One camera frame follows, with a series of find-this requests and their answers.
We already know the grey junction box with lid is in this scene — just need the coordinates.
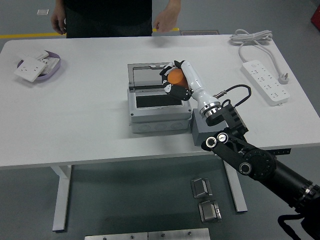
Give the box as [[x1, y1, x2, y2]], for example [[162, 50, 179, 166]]
[[126, 62, 193, 134]]

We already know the red box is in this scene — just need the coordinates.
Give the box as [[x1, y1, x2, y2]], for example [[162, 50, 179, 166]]
[[309, 3, 320, 26]]

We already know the white wall switch plate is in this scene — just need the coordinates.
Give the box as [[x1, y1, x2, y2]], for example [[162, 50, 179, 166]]
[[16, 49, 50, 62]]

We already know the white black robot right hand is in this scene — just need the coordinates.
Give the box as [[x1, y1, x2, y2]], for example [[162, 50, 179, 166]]
[[159, 59, 220, 113]]

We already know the white power strip with cord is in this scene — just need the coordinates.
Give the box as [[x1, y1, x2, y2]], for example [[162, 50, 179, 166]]
[[229, 28, 291, 108]]

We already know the open metal floor block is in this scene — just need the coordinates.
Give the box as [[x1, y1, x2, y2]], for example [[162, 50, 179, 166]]
[[190, 176, 213, 199]]

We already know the orange cylinder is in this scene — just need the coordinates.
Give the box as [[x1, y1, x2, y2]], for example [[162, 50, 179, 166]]
[[166, 68, 190, 89]]

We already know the purple oval tray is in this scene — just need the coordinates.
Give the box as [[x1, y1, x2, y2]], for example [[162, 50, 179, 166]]
[[16, 51, 62, 82]]

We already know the yellow floor tape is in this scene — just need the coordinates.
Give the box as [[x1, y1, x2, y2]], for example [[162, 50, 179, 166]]
[[0, 27, 180, 40]]

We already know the long metal base plate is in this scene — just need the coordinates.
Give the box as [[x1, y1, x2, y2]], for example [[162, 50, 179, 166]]
[[84, 232, 149, 240]]

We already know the grey cube with round hole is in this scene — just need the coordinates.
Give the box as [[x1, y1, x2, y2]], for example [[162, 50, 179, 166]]
[[191, 108, 213, 147]]

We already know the closed metal floor block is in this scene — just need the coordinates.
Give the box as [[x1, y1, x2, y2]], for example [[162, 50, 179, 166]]
[[198, 199, 223, 223]]

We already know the person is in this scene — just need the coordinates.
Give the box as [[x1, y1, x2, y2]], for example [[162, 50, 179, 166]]
[[55, 0, 153, 39]]

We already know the large white wall socket plate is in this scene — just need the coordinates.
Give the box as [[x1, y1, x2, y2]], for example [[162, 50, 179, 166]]
[[13, 56, 47, 83]]

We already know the metal base plate with screws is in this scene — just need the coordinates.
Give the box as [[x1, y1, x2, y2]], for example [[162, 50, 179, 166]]
[[147, 227, 211, 240]]

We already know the person's left hand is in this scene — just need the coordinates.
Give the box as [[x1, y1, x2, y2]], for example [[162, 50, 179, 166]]
[[152, 9, 180, 33]]

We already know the small printed socket plate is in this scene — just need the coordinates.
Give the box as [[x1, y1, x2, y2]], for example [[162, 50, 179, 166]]
[[39, 57, 60, 75]]

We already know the brown floor cover plate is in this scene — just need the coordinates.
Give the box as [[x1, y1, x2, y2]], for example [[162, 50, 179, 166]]
[[180, 29, 220, 36]]

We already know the white table leg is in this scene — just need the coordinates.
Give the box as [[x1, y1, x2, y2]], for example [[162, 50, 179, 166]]
[[223, 159, 248, 214], [49, 164, 73, 232]]

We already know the person's right hand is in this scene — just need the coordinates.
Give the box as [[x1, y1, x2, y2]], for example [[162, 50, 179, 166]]
[[50, 9, 68, 35]]

